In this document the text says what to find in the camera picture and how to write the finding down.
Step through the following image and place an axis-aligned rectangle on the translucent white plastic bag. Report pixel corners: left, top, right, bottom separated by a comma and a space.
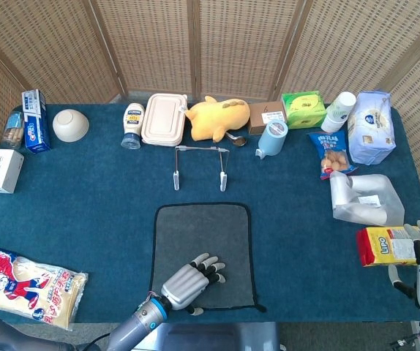
329, 170, 405, 227

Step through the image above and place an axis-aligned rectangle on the yellow red biscuit pack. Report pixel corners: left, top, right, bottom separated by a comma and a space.
355, 225, 420, 268

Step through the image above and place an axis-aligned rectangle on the teal table cloth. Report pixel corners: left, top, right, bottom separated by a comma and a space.
0, 103, 420, 325

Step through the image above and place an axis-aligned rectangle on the clear pack of sticks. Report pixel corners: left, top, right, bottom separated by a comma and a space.
1, 111, 26, 150

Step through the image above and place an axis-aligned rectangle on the beige lidded lunch box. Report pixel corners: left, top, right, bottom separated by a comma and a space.
140, 93, 189, 147

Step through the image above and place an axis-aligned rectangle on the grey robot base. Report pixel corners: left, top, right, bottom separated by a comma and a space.
142, 321, 281, 351

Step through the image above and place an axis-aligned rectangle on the red white blue food bag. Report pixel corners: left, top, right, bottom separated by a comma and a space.
0, 240, 89, 332

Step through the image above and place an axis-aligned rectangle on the yellow plush toy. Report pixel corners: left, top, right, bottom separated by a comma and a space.
184, 95, 251, 143

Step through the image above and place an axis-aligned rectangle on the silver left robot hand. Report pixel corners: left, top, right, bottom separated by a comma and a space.
160, 252, 228, 317

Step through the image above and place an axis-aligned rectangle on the beige upturned bowl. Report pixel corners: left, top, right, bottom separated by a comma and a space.
52, 109, 90, 143

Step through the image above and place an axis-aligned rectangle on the white and lilac soft pack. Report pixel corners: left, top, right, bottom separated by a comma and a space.
347, 90, 397, 166

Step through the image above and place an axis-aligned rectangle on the blue cookie snack bag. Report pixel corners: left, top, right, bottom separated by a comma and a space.
307, 130, 358, 181

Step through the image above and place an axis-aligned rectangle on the mayonnaise squeeze bottle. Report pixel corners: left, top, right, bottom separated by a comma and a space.
120, 102, 146, 150

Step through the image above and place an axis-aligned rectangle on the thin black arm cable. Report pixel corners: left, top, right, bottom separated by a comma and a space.
390, 334, 420, 348

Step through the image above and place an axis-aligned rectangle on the stack of paper cups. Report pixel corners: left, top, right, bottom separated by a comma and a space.
320, 91, 357, 134

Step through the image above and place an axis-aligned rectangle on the metal wire rack stand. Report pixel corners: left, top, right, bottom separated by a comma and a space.
172, 145, 230, 192

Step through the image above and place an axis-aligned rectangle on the blue and grey cloth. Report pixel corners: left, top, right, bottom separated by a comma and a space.
148, 202, 267, 314

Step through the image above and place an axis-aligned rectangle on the white box with black print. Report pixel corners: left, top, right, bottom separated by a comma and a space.
0, 148, 25, 195

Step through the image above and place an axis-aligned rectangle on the metal spoon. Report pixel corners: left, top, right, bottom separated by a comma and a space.
225, 131, 248, 147

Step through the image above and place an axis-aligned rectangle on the brown cardboard box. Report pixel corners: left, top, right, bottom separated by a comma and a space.
247, 101, 288, 136

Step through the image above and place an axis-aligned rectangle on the woven folding screen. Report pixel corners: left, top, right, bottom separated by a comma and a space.
0, 0, 420, 227

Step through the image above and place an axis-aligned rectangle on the light blue cylinder holder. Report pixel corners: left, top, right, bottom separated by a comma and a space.
255, 119, 289, 160

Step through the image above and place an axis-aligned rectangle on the green tissue pack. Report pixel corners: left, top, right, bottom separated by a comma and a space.
281, 90, 327, 130

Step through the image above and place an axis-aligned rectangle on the blue toothpaste box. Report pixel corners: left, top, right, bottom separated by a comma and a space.
21, 88, 52, 154

